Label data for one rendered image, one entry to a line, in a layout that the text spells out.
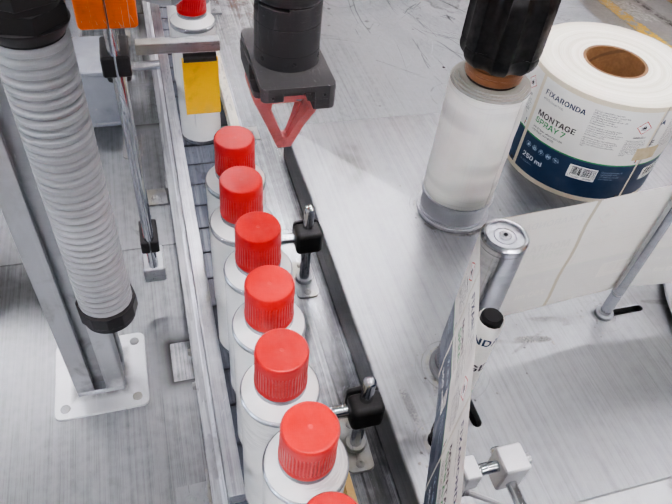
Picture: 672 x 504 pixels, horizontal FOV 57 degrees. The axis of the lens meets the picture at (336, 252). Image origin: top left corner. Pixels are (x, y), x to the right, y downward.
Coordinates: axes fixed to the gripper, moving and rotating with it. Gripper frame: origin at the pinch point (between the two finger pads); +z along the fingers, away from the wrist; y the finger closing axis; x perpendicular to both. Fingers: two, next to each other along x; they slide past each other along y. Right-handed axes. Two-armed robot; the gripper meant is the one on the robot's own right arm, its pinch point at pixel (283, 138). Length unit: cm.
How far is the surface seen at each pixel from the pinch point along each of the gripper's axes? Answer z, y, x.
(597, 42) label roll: -0.5, 12.7, -43.9
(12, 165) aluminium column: -10.2, -13.0, 21.2
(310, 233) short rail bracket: 9.9, -4.0, -2.3
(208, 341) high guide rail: 5.5, -18.5, 10.3
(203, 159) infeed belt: 14.0, 15.1, 6.8
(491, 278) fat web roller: -1.9, -22.3, -11.7
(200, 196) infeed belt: 13.9, 8.2, 8.0
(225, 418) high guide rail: 5.4, -25.7, 10.0
